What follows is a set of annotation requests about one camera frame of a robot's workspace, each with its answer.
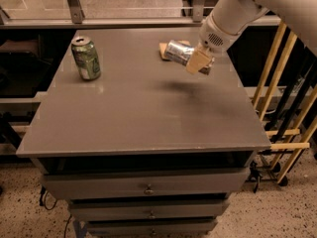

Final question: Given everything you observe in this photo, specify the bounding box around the top grey drawer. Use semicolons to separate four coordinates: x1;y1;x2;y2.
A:
41;168;249;199

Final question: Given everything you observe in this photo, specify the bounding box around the middle grey drawer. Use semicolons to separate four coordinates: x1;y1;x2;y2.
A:
69;199;229;221

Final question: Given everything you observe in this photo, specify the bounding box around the yellow sponge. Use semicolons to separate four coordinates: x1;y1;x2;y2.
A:
158;40;190;60

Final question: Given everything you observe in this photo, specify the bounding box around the grey drawer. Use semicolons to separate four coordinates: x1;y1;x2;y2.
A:
87;219;217;236
41;168;249;199
69;199;229;221

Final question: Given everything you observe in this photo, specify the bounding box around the silver blue redbull can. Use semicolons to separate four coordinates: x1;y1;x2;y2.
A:
164;40;194;65

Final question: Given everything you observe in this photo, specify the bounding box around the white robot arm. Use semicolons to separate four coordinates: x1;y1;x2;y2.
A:
186;0;317;73

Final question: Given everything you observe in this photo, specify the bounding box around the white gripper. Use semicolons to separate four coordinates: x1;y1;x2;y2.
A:
186;14;234;75

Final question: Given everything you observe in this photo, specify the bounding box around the black cable on floor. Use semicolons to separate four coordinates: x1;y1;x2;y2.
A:
39;185;73;238

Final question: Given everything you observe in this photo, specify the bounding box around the grey metal railing frame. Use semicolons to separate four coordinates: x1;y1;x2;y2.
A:
0;0;281;31

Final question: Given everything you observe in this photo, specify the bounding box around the yellow wooden rack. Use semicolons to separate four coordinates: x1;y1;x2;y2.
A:
251;20;317;187

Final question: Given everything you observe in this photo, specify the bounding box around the green soda can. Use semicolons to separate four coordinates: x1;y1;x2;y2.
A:
71;36;101;80

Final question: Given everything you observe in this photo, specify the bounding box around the bottom grey drawer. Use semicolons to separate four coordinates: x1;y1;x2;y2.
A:
87;219;217;236

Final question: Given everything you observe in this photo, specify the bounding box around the grey drawer cabinet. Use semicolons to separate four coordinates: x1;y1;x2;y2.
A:
18;28;269;226

